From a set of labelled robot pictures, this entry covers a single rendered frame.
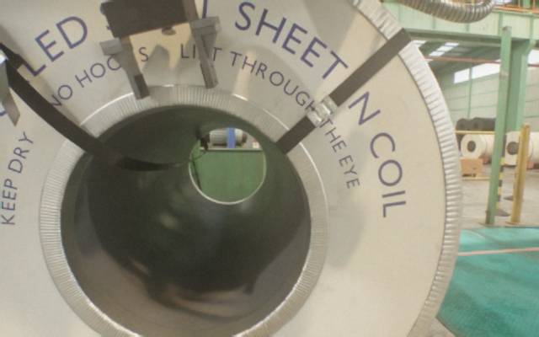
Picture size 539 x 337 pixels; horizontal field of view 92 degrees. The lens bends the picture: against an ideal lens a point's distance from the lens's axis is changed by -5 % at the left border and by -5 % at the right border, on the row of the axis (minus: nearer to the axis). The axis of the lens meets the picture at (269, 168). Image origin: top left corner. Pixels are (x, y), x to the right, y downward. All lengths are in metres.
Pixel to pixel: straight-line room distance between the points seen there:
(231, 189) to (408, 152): 2.60
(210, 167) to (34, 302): 2.49
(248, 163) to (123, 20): 2.63
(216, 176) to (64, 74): 2.55
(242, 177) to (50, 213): 2.53
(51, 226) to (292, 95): 0.53
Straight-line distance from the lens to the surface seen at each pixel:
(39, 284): 0.74
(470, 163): 8.52
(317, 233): 0.59
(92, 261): 0.76
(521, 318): 2.15
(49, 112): 0.61
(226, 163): 3.05
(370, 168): 0.60
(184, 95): 0.55
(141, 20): 0.49
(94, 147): 0.62
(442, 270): 0.75
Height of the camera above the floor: 0.96
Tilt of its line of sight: 6 degrees down
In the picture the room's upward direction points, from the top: 1 degrees clockwise
